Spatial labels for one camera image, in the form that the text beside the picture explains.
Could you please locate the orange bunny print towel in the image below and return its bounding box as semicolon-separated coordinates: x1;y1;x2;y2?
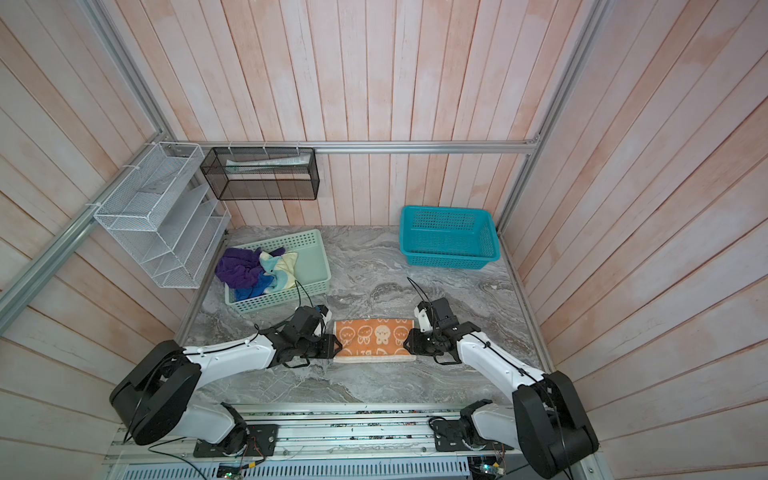
333;319;416;364

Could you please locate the light green plastic basket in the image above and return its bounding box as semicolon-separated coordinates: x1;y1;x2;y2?
215;229;331;314

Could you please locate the yellow teal hippo towel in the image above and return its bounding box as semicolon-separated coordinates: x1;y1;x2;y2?
259;252;299;294

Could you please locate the teal plastic basket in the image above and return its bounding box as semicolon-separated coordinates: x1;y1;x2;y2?
399;206;501;270

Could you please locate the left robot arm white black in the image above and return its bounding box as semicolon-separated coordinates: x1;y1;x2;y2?
109;305;342;456

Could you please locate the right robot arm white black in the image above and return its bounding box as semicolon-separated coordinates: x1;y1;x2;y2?
404;298;599;479

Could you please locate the blue towel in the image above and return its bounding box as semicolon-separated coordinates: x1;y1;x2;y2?
234;275;275;302

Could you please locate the purple towel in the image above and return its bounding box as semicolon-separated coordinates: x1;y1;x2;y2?
215;248;285;290

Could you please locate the green circuit board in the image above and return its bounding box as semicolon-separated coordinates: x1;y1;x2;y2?
469;461;505;480

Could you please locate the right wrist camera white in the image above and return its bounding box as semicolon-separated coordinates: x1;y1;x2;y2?
414;301;433;333

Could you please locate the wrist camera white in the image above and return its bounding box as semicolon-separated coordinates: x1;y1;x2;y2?
414;301;433;333
315;305;332;336

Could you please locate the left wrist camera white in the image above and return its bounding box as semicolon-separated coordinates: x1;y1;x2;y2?
315;305;332;336

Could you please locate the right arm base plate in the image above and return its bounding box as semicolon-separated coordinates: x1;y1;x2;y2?
427;416;511;452

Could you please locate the aluminium mounting rail front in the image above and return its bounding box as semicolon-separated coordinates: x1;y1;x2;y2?
103;403;501;466

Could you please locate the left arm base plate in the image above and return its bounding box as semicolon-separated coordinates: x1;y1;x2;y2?
193;424;279;458

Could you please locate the white vented cable duct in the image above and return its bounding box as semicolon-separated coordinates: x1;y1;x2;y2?
111;457;472;479

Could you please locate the black mesh wall basket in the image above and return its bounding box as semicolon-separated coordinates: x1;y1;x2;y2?
201;146;320;201

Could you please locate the white wire mesh shelf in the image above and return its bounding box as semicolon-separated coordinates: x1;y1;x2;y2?
95;142;231;289

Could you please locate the aluminium frame bar back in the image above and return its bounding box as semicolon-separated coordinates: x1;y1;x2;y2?
172;140;538;155

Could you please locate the aluminium frame bar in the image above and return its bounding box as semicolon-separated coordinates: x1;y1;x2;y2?
1;131;169;334
172;140;538;155

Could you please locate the aluminium frame bar left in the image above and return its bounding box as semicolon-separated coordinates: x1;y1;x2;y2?
1;131;169;334

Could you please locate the aluminium frame post right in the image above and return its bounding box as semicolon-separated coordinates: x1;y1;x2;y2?
493;1;614;233

